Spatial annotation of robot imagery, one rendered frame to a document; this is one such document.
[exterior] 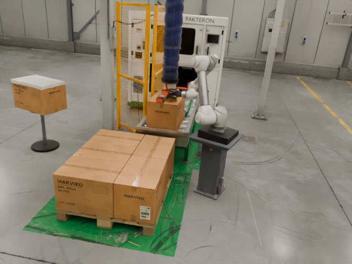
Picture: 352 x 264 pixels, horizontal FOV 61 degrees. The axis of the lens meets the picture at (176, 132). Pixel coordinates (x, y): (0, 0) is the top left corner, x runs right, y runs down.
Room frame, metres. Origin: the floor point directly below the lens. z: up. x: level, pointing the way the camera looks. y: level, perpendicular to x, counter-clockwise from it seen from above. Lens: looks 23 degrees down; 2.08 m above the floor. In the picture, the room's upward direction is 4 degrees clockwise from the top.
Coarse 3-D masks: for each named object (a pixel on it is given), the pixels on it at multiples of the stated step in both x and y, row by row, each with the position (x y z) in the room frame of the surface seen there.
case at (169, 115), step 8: (152, 96) 3.90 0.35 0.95; (152, 104) 3.66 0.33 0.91; (160, 104) 3.64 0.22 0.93; (168, 104) 3.63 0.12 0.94; (176, 104) 3.63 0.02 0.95; (184, 104) 4.17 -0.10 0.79; (152, 112) 3.66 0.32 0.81; (160, 112) 3.64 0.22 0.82; (168, 112) 3.63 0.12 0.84; (176, 112) 3.61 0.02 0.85; (152, 120) 3.66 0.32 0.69; (160, 120) 3.64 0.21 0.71; (168, 120) 3.62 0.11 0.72; (176, 120) 3.61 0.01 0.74; (160, 128) 3.64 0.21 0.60; (168, 128) 3.62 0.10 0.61; (176, 128) 3.63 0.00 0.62
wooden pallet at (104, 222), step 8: (168, 184) 3.20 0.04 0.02; (56, 208) 2.42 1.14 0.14; (160, 208) 2.71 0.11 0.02; (64, 216) 2.41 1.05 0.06; (88, 216) 2.38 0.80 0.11; (96, 216) 2.38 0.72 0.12; (104, 216) 2.36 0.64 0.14; (104, 224) 2.36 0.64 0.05; (112, 224) 2.39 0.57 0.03; (136, 224) 2.31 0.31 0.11; (144, 224) 2.30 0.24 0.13; (152, 224) 2.30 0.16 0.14; (144, 232) 2.30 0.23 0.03; (152, 232) 2.29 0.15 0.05
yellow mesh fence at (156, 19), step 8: (160, 8) 5.18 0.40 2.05; (160, 16) 5.23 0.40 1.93; (160, 48) 5.34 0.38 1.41; (152, 56) 4.86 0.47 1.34; (160, 56) 5.38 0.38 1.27; (152, 64) 4.86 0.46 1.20; (160, 64) 5.42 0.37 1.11; (152, 72) 4.86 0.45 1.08; (160, 72) 5.40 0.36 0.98; (152, 80) 4.86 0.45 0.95; (152, 88) 4.86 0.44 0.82
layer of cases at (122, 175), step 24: (96, 144) 3.13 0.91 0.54; (120, 144) 3.18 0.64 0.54; (144, 144) 3.23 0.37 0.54; (168, 144) 3.28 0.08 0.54; (72, 168) 2.55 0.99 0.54; (96, 168) 2.59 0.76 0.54; (120, 168) 2.62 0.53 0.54; (144, 168) 2.66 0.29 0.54; (168, 168) 3.04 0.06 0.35; (72, 192) 2.40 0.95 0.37; (96, 192) 2.37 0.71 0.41; (120, 192) 2.34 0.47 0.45; (144, 192) 2.31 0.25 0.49; (120, 216) 2.34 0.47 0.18; (144, 216) 2.31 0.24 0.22
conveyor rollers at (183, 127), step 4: (188, 100) 5.22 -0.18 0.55; (188, 104) 5.02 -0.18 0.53; (192, 104) 5.01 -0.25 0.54; (184, 108) 4.75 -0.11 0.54; (192, 108) 4.75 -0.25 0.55; (184, 112) 4.57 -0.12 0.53; (184, 116) 4.32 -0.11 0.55; (188, 116) 4.38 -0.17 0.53; (184, 120) 4.14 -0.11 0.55; (188, 120) 4.20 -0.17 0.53; (184, 124) 4.03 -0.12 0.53; (180, 128) 3.85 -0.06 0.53; (184, 128) 3.85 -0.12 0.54
